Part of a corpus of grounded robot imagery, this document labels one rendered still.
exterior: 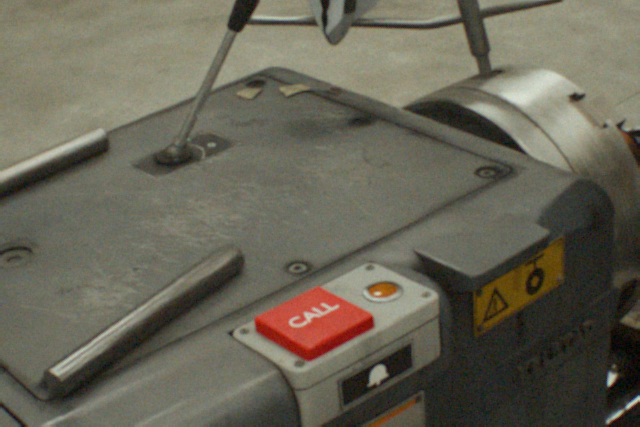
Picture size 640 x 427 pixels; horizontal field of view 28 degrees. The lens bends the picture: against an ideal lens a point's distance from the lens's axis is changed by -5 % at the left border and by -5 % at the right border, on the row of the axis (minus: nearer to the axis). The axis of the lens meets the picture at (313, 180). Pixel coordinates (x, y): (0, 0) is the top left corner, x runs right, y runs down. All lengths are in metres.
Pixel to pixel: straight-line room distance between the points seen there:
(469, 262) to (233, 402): 0.22
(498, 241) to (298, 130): 0.28
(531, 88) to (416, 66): 3.46
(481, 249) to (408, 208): 0.09
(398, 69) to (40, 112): 1.30
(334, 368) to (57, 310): 0.22
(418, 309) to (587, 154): 0.41
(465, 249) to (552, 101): 0.35
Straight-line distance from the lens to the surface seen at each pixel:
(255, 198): 1.11
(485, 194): 1.08
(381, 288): 0.96
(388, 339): 0.93
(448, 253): 1.00
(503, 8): 1.36
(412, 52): 4.92
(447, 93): 1.34
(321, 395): 0.90
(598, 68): 4.74
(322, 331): 0.90
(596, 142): 1.31
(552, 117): 1.30
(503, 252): 1.00
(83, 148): 1.22
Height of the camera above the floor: 1.75
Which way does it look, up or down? 26 degrees down
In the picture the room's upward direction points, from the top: 6 degrees counter-clockwise
